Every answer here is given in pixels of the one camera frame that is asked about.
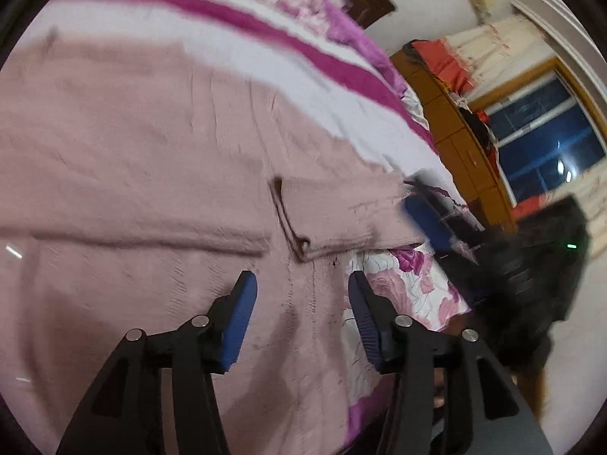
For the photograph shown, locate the pink knit sweater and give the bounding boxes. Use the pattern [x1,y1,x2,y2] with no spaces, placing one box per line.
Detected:
[0,40,428,455]

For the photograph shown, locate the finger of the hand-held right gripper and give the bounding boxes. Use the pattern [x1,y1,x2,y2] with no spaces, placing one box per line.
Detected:
[403,173,475,221]
[403,194,480,266]

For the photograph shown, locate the cream curtain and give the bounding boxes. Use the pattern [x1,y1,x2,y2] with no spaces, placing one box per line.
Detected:
[450,14,560,105]

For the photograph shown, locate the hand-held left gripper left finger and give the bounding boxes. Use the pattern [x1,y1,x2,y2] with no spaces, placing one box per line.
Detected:
[56,270,258,455]

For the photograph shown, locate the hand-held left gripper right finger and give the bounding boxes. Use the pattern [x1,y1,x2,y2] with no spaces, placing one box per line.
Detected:
[348,270,555,455]

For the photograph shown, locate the red cloth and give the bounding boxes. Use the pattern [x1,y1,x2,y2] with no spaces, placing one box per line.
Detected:
[512,194,555,221]

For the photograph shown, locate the floral bed blanket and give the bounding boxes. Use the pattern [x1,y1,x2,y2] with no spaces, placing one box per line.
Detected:
[28,0,475,455]

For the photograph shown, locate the orange-red cloth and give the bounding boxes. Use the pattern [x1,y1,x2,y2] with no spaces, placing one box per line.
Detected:
[410,38,475,96]

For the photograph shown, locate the dark clothes pile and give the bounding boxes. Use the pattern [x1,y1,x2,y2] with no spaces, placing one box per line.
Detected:
[458,104,498,152]

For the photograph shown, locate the low wooden cabinet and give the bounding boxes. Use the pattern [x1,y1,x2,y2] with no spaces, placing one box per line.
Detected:
[391,50,517,233]

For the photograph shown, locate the window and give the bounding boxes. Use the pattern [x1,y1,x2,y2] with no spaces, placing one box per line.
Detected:
[484,71,607,204]

